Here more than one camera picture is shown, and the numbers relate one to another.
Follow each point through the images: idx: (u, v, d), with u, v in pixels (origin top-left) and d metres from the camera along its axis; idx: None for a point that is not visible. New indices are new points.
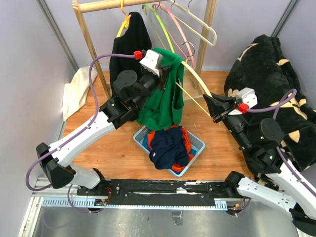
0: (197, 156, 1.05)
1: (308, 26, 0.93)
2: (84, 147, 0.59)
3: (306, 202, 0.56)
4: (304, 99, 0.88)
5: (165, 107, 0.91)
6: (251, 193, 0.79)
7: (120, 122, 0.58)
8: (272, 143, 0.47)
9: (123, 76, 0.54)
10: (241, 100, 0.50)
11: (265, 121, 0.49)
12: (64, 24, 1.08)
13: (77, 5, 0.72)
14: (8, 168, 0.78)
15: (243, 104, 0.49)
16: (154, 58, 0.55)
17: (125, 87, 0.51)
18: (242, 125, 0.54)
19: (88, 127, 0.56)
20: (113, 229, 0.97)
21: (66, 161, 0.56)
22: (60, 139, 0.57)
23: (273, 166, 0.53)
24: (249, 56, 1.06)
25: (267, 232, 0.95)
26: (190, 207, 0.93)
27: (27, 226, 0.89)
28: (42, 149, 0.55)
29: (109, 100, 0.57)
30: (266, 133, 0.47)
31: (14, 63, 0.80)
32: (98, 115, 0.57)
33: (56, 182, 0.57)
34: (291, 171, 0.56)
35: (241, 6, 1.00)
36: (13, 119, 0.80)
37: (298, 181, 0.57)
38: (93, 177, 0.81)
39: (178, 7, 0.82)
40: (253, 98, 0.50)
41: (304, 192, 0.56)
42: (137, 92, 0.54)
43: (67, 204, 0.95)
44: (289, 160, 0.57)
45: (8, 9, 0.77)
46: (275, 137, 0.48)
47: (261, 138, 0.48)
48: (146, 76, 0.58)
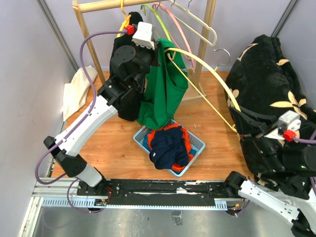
0: (197, 156, 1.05)
1: (308, 26, 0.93)
2: (91, 135, 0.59)
3: None
4: (303, 99, 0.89)
5: (160, 96, 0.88)
6: (253, 197, 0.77)
7: (120, 103, 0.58)
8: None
9: (120, 53, 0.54)
10: (287, 126, 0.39)
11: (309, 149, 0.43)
12: (63, 24, 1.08)
13: (77, 5, 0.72)
14: (8, 167, 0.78)
15: (290, 132, 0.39)
16: (148, 29, 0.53)
17: (123, 62, 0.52)
18: (276, 148, 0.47)
19: (89, 113, 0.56)
20: (113, 229, 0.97)
21: (75, 150, 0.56)
22: (65, 131, 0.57)
23: (304, 193, 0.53)
24: (249, 56, 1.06)
25: (267, 233, 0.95)
26: (190, 207, 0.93)
27: (27, 226, 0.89)
28: (49, 142, 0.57)
29: (106, 83, 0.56)
30: (310, 164, 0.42)
31: (13, 63, 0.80)
32: (97, 100, 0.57)
33: (69, 170, 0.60)
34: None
35: (241, 6, 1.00)
36: (13, 119, 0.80)
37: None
38: (96, 174, 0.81)
39: (178, 7, 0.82)
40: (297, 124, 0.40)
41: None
42: (136, 68, 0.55)
43: (67, 204, 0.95)
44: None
45: (8, 9, 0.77)
46: None
47: (302, 167, 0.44)
48: (141, 54, 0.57)
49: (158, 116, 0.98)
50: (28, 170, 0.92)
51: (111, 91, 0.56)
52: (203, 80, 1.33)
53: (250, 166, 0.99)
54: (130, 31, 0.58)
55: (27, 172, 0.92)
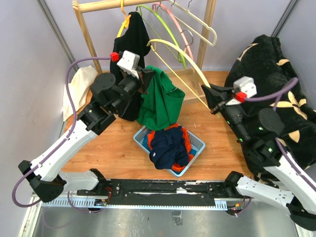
0: (197, 156, 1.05)
1: (308, 26, 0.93)
2: (68, 158, 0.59)
3: (307, 198, 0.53)
4: (304, 99, 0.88)
5: (161, 108, 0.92)
6: (249, 190, 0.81)
7: (100, 128, 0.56)
8: (271, 135, 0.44)
9: (100, 79, 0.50)
10: (240, 89, 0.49)
11: (264, 111, 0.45)
12: (63, 24, 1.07)
13: (77, 5, 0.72)
14: (8, 168, 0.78)
15: (241, 94, 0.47)
16: (131, 59, 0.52)
17: (103, 90, 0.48)
18: (241, 117, 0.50)
19: (67, 138, 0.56)
20: (113, 229, 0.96)
21: (50, 175, 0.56)
22: (41, 155, 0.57)
23: (272, 159, 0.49)
24: (249, 56, 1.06)
25: (267, 233, 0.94)
26: (190, 207, 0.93)
27: (27, 226, 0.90)
28: (24, 167, 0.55)
29: (87, 106, 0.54)
30: (264, 123, 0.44)
31: (13, 63, 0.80)
32: (76, 125, 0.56)
33: (45, 197, 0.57)
34: (291, 164, 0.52)
35: (241, 6, 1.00)
36: (12, 119, 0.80)
37: (297, 175, 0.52)
38: (90, 179, 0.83)
39: (178, 7, 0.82)
40: (251, 88, 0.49)
41: (303, 185, 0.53)
42: (116, 96, 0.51)
43: (67, 204, 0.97)
44: (289, 152, 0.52)
45: (8, 8, 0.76)
46: (275, 128, 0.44)
47: (259, 129, 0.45)
48: (126, 80, 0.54)
49: (160, 125, 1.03)
50: None
51: (91, 116, 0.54)
52: None
53: (250, 166, 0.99)
54: (114, 58, 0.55)
55: None
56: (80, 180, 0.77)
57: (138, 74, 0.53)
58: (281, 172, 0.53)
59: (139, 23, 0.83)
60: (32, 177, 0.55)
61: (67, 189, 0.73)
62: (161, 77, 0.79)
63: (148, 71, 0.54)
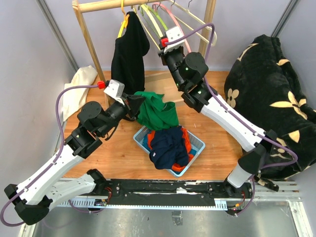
0: (197, 156, 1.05)
1: (308, 26, 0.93)
2: (55, 181, 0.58)
3: (238, 133, 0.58)
4: (304, 99, 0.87)
5: (157, 120, 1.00)
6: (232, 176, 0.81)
7: (87, 152, 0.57)
8: (195, 73, 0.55)
9: (87, 108, 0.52)
10: (167, 36, 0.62)
11: (190, 54, 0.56)
12: (63, 24, 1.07)
13: (77, 5, 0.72)
14: (8, 168, 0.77)
15: (164, 39, 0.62)
16: (115, 88, 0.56)
17: (90, 119, 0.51)
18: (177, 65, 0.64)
19: (54, 163, 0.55)
20: (113, 229, 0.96)
21: (36, 199, 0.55)
22: (28, 178, 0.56)
23: (201, 100, 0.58)
24: (249, 56, 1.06)
25: (266, 232, 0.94)
26: (190, 207, 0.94)
27: (27, 226, 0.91)
28: (10, 190, 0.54)
29: (74, 132, 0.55)
30: (188, 63, 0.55)
31: (13, 63, 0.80)
32: (63, 149, 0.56)
33: (30, 220, 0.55)
34: (219, 103, 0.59)
35: (241, 6, 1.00)
36: (13, 119, 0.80)
37: (226, 112, 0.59)
38: (86, 185, 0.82)
39: (178, 7, 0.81)
40: (177, 35, 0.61)
41: (232, 122, 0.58)
42: (102, 122, 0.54)
43: (67, 204, 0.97)
44: (218, 95, 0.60)
45: (8, 9, 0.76)
46: (198, 68, 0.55)
47: (186, 69, 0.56)
48: (113, 106, 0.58)
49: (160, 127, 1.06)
50: (29, 171, 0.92)
51: (79, 141, 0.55)
52: None
53: None
54: (100, 87, 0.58)
55: (28, 172, 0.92)
56: (69, 192, 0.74)
57: (124, 101, 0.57)
58: (210, 110, 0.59)
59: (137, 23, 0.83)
60: (18, 201, 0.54)
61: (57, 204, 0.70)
62: (152, 99, 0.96)
63: (136, 98, 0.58)
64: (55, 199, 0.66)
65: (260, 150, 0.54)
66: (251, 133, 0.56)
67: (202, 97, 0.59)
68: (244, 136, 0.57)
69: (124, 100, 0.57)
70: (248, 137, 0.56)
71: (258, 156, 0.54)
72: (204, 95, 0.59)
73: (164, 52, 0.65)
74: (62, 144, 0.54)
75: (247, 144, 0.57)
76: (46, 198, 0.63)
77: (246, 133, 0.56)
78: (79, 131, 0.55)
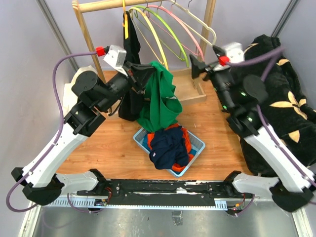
0: (197, 156, 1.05)
1: (308, 26, 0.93)
2: (60, 162, 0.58)
3: (284, 171, 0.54)
4: (304, 99, 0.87)
5: (154, 108, 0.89)
6: (243, 182, 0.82)
7: (89, 130, 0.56)
8: (253, 100, 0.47)
9: (82, 79, 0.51)
10: (226, 54, 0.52)
11: (250, 77, 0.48)
12: (63, 24, 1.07)
13: (77, 5, 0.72)
14: (8, 168, 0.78)
15: (224, 58, 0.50)
16: (114, 56, 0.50)
17: (85, 91, 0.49)
18: (227, 84, 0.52)
19: (55, 143, 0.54)
20: (113, 229, 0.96)
21: (43, 181, 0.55)
22: (32, 161, 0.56)
23: (251, 128, 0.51)
24: (249, 56, 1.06)
25: (267, 232, 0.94)
26: (190, 207, 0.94)
27: (27, 226, 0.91)
28: (16, 174, 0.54)
29: (73, 109, 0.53)
30: (247, 89, 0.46)
31: (14, 63, 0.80)
32: (63, 129, 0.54)
33: (42, 200, 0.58)
34: (271, 136, 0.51)
35: (241, 6, 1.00)
36: (13, 119, 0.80)
37: (276, 146, 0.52)
38: (90, 180, 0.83)
39: (178, 7, 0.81)
40: (237, 54, 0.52)
41: (282, 160, 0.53)
42: (101, 96, 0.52)
43: (66, 204, 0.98)
44: (270, 126, 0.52)
45: (8, 9, 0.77)
46: (257, 95, 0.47)
47: (242, 95, 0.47)
48: (115, 76, 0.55)
49: (152, 118, 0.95)
50: None
51: (79, 118, 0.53)
52: None
53: (251, 166, 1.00)
54: (98, 52, 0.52)
55: None
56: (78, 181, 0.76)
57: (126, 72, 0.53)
58: (260, 142, 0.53)
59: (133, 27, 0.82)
60: (25, 184, 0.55)
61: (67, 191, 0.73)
62: (161, 78, 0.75)
63: (143, 68, 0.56)
64: (66, 184, 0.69)
65: (309, 197, 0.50)
66: (300, 175, 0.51)
67: (252, 124, 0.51)
68: (291, 177, 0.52)
69: (127, 71, 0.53)
70: (296, 178, 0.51)
71: (305, 202, 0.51)
72: (254, 122, 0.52)
73: (214, 69, 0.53)
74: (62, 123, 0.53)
75: (292, 185, 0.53)
76: (58, 180, 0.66)
77: (296, 174, 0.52)
78: (79, 107, 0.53)
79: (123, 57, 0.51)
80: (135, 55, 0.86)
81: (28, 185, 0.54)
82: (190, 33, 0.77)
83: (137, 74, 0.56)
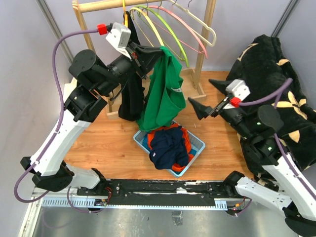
0: (197, 156, 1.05)
1: (308, 26, 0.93)
2: (67, 149, 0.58)
3: (301, 200, 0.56)
4: (304, 99, 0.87)
5: (153, 101, 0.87)
6: (248, 191, 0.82)
7: (90, 116, 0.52)
8: (267, 129, 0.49)
9: (80, 59, 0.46)
10: (233, 94, 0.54)
11: (263, 107, 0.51)
12: (63, 24, 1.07)
13: (77, 5, 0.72)
14: (8, 168, 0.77)
15: (234, 98, 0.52)
16: (118, 35, 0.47)
17: (83, 71, 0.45)
18: (240, 116, 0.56)
19: (58, 132, 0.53)
20: (113, 229, 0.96)
21: (51, 169, 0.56)
22: (38, 150, 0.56)
23: (270, 157, 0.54)
24: (249, 56, 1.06)
25: (267, 232, 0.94)
26: (190, 207, 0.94)
27: (27, 226, 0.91)
28: (25, 163, 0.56)
29: (72, 94, 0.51)
30: (262, 118, 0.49)
31: (14, 64, 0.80)
32: (64, 116, 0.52)
33: (54, 186, 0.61)
34: (289, 166, 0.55)
35: (241, 6, 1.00)
36: (13, 119, 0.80)
37: (295, 177, 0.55)
38: (92, 177, 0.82)
39: (178, 7, 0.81)
40: (244, 90, 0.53)
41: (299, 188, 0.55)
42: (101, 76, 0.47)
43: (67, 204, 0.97)
44: (289, 155, 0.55)
45: (8, 9, 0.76)
46: (272, 124, 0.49)
47: (258, 124, 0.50)
48: (118, 59, 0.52)
49: (150, 111, 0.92)
50: None
51: (78, 102, 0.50)
52: (202, 80, 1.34)
53: (250, 166, 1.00)
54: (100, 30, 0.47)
55: None
56: (85, 175, 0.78)
57: (130, 55, 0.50)
58: (278, 172, 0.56)
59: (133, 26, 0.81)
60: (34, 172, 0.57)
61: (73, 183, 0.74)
62: (169, 64, 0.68)
63: (148, 52, 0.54)
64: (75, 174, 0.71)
65: None
66: None
67: (270, 152, 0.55)
68: (308, 206, 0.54)
69: (131, 54, 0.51)
70: (314, 209, 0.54)
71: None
72: (272, 150, 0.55)
73: (223, 109, 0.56)
74: (62, 110, 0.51)
75: (308, 213, 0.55)
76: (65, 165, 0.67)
77: (313, 204, 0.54)
78: (78, 92, 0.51)
79: (126, 37, 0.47)
80: None
81: (37, 174, 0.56)
82: (191, 29, 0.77)
83: (142, 58, 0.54)
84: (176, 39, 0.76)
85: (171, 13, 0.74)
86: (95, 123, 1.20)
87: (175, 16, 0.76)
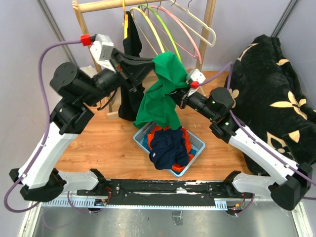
0: (197, 156, 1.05)
1: (308, 26, 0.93)
2: (54, 162, 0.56)
3: (268, 165, 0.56)
4: (304, 99, 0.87)
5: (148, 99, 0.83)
6: (244, 181, 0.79)
7: (76, 128, 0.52)
8: (221, 106, 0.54)
9: (60, 72, 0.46)
10: (191, 80, 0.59)
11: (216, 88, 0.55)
12: (63, 24, 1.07)
13: (77, 5, 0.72)
14: (8, 168, 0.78)
15: (193, 83, 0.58)
16: (98, 48, 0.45)
17: (63, 86, 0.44)
18: (202, 101, 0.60)
19: (43, 145, 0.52)
20: (113, 229, 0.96)
21: (38, 182, 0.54)
22: (25, 163, 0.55)
23: (229, 132, 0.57)
24: (249, 56, 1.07)
25: (267, 232, 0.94)
26: (190, 207, 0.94)
27: (27, 226, 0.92)
28: (13, 176, 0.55)
29: (58, 107, 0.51)
30: (214, 96, 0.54)
31: (13, 64, 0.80)
32: (51, 129, 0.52)
33: (45, 198, 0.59)
34: (247, 134, 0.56)
35: (241, 5, 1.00)
36: (13, 119, 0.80)
37: (254, 143, 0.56)
38: (90, 179, 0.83)
39: (178, 7, 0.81)
40: (200, 75, 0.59)
41: (262, 153, 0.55)
42: (84, 90, 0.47)
43: (67, 204, 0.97)
44: (246, 126, 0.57)
45: (8, 9, 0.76)
46: (225, 101, 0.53)
47: (213, 103, 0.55)
48: (104, 70, 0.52)
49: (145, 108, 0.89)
50: None
51: (64, 115, 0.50)
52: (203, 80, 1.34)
53: (250, 166, 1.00)
54: (84, 42, 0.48)
55: None
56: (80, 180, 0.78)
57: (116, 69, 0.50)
58: (238, 142, 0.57)
59: (134, 27, 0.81)
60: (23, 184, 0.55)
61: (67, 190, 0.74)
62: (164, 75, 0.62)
63: (137, 63, 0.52)
64: (68, 181, 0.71)
65: (293, 183, 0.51)
66: (282, 165, 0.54)
67: (229, 128, 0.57)
68: (274, 168, 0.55)
69: (115, 66, 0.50)
70: (280, 170, 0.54)
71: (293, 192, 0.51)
72: (231, 126, 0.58)
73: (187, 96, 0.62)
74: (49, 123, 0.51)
75: (278, 177, 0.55)
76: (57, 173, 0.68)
77: (277, 165, 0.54)
78: (63, 103, 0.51)
79: (107, 51, 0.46)
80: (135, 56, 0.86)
81: (25, 187, 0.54)
82: (189, 34, 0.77)
83: (130, 69, 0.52)
84: (172, 40, 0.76)
85: (171, 13, 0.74)
86: (95, 123, 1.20)
87: (175, 17, 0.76)
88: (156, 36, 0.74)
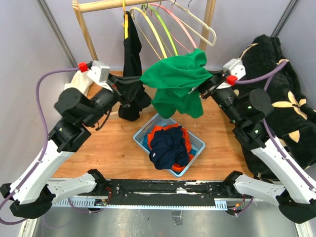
0: (197, 156, 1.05)
1: (308, 26, 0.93)
2: (47, 178, 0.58)
3: (291, 182, 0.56)
4: (304, 99, 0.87)
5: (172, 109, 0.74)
6: (246, 187, 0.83)
7: (73, 146, 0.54)
8: (258, 114, 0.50)
9: (64, 96, 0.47)
10: (229, 72, 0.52)
11: (255, 92, 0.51)
12: (63, 24, 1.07)
13: (77, 5, 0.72)
14: (8, 168, 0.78)
15: (231, 77, 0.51)
16: (98, 72, 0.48)
17: (67, 109, 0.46)
18: (231, 98, 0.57)
19: (40, 161, 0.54)
20: (113, 229, 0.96)
21: (31, 197, 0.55)
22: (19, 178, 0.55)
23: (257, 139, 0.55)
24: (249, 56, 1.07)
25: (267, 232, 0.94)
26: (190, 207, 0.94)
27: (27, 226, 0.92)
28: (4, 190, 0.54)
29: (57, 125, 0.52)
30: (254, 102, 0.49)
31: (13, 64, 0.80)
32: (48, 146, 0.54)
33: (32, 214, 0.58)
34: (277, 147, 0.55)
35: (241, 5, 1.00)
36: (13, 119, 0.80)
37: (283, 159, 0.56)
38: (85, 184, 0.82)
39: (178, 7, 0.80)
40: (240, 69, 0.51)
41: (288, 170, 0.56)
42: (86, 112, 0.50)
43: (67, 204, 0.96)
44: (276, 138, 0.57)
45: (8, 9, 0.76)
46: (263, 108, 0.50)
47: (249, 108, 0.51)
48: (100, 92, 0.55)
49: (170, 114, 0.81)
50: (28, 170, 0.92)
51: (62, 134, 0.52)
52: None
53: (250, 166, 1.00)
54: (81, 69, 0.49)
55: None
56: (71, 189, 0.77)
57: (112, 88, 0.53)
58: (266, 154, 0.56)
59: (134, 26, 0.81)
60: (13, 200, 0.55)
61: (59, 200, 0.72)
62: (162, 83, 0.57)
63: (129, 83, 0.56)
64: (57, 194, 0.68)
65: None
66: (307, 186, 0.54)
67: (257, 135, 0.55)
68: (298, 189, 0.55)
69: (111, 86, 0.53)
70: (304, 191, 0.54)
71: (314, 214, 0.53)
72: (259, 133, 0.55)
73: (216, 88, 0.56)
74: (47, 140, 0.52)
75: (299, 196, 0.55)
76: (49, 192, 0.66)
77: (302, 186, 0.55)
78: (63, 123, 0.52)
79: (107, 72, 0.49)
80: (135, 56, 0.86)
81: (16, 202, 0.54)
82: (189, 35, 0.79)
83: (124, 88, 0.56)
84: (171, 41, 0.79)
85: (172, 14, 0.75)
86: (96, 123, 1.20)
87: (175, 16, 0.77)
88: (156, 35, 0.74)
